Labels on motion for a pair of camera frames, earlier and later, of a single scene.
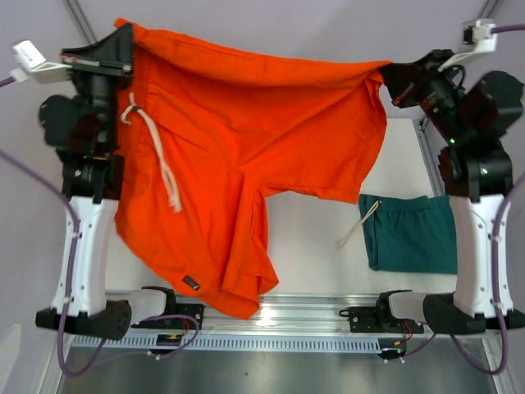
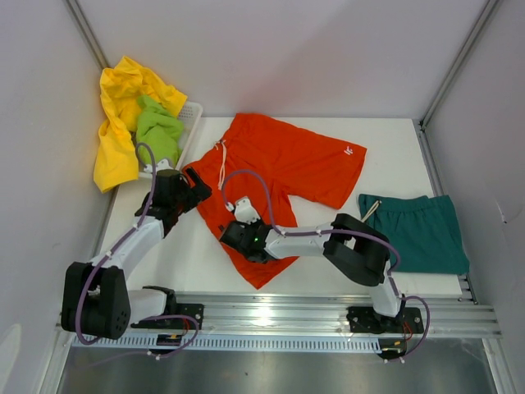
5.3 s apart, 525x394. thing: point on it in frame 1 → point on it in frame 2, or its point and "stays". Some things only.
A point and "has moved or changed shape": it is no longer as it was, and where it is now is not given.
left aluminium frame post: [80, 19] stays
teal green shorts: [408, 234] stays
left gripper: [110, 57] → [199, 192]
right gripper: [408, 81] → [257, 222]
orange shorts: [208, 135] has moved or changed shape
